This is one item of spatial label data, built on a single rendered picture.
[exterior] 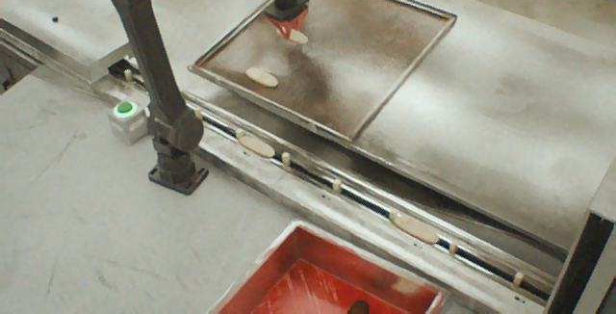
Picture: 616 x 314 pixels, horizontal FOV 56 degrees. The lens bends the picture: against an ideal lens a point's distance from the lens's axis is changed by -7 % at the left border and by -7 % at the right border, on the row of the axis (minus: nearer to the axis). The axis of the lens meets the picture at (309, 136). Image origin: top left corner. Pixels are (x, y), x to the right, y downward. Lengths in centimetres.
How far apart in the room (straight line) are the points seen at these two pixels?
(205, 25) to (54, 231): 86
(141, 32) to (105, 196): 44
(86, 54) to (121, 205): 51
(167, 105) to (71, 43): 61
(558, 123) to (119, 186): 100
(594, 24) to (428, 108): 84
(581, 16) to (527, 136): 81
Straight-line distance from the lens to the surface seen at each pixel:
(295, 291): 118
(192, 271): 124
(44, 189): 151
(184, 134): 130
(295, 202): 128
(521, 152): 136
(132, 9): 112
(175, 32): 194
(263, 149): 140
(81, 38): 183
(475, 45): 159
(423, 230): 123
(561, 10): 214
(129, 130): 151
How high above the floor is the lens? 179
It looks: 41 degrees down
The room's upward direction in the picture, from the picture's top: 2 degrees counter-clockwise
